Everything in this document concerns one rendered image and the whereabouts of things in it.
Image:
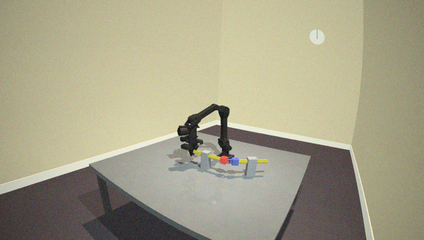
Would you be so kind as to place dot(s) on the yellow square bar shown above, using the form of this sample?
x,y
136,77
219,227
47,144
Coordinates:
x,y
205,157

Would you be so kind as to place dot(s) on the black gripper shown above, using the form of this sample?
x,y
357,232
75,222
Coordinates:
x,y
193,144

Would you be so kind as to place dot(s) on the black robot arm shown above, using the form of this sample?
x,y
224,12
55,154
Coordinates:
x,y
193,120

